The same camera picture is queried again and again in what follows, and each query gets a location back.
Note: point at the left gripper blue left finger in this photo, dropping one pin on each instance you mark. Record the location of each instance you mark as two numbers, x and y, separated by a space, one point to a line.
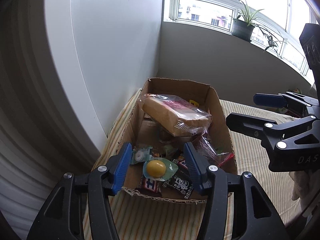
104 181

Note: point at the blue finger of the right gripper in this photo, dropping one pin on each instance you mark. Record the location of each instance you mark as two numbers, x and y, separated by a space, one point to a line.
291 103
252 126

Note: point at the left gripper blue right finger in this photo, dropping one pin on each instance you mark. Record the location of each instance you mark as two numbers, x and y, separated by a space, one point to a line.
210 181

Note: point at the clear pack green candy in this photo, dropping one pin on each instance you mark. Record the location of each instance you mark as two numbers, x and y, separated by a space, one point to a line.
168 151

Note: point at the green carton box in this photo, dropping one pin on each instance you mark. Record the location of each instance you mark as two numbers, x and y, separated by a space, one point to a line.
297 91

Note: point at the black white patterned snack pack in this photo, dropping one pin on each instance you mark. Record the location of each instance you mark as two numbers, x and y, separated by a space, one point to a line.
181 183

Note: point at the teal round candy pack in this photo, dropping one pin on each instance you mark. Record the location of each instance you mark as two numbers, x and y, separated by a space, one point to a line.
141 155

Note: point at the snickers bar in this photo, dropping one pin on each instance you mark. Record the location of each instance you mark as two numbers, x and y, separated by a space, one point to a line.
150 187

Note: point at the striped table cloth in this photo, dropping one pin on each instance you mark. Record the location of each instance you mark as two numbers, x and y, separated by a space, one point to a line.
143 218

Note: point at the yellow egg-shaped candy pack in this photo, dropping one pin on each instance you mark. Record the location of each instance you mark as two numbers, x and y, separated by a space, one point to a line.
159 169

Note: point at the yellow candy wrapper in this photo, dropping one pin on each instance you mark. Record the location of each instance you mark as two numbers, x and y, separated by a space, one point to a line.
196 104

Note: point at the bagged sliced bread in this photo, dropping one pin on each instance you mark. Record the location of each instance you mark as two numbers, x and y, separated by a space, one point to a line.
179 117

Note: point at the potted spider plant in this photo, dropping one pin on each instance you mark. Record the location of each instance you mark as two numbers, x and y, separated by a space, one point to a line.
247 20

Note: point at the white window frame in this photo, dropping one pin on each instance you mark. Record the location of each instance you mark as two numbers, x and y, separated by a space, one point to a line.
277 24

